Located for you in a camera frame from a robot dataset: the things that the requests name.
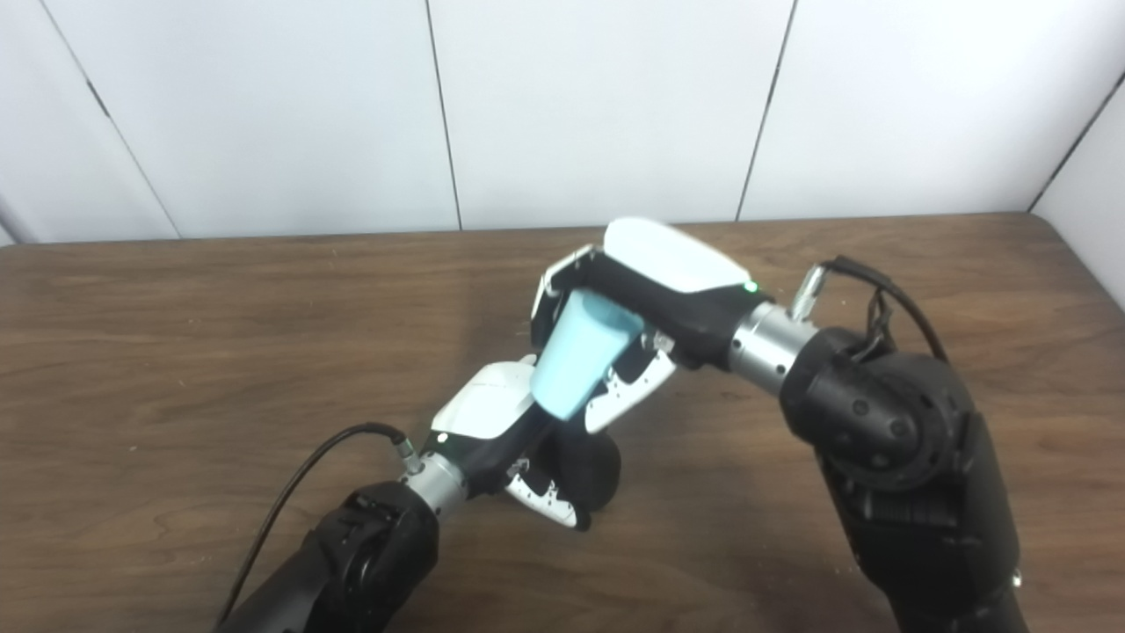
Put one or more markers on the black funnel-shaped nozzle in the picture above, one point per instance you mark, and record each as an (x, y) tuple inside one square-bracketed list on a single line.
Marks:
[(584, 466)]

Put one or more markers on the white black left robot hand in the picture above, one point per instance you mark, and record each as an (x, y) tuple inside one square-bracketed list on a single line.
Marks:
[(488, 413)]

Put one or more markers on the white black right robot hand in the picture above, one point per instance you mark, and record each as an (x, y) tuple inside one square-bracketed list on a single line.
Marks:
[(677, 272)]

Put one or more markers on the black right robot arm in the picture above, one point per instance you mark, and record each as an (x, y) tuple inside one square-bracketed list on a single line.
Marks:
[(896, 457)]

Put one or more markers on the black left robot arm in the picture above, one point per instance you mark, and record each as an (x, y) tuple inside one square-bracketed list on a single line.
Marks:
[(352, 554)]

